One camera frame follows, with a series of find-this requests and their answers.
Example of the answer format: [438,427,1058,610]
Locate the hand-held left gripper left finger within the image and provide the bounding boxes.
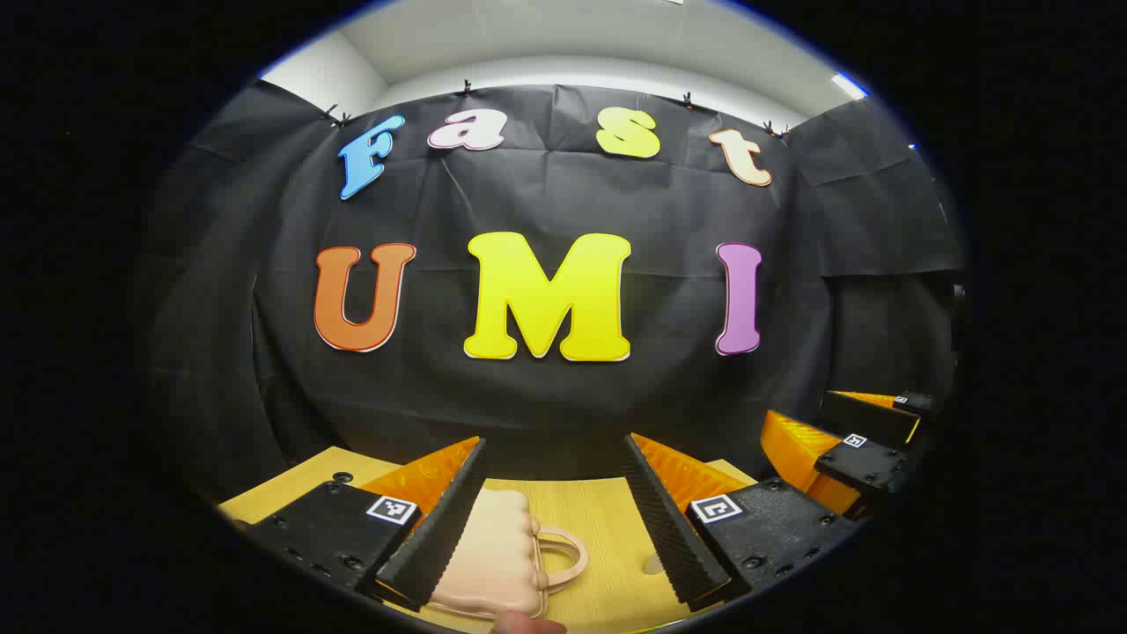
[231,436,488,613]

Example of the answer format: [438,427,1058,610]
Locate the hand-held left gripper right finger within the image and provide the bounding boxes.
[622,433,868,612]

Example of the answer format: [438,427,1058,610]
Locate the beige pink suitcase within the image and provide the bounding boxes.
[427,487,589,622]

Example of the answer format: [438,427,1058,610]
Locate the black backdrop cloth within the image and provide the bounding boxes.
[145,79,965,507]

